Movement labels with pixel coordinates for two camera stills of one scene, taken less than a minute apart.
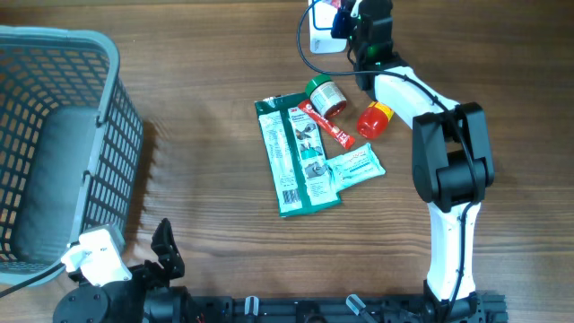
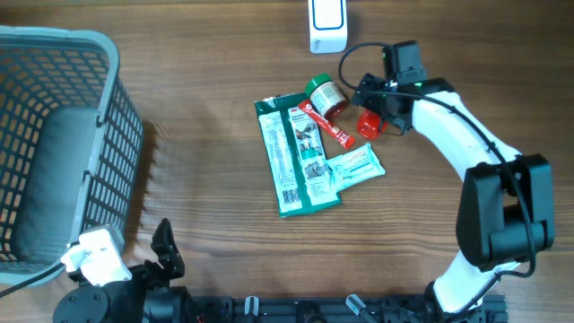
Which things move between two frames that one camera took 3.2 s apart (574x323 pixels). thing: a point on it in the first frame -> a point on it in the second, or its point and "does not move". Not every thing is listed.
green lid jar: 326,96 does not move
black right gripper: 337,25 -> 367,91
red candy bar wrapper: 334,132 does not move
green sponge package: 296,155 does not move
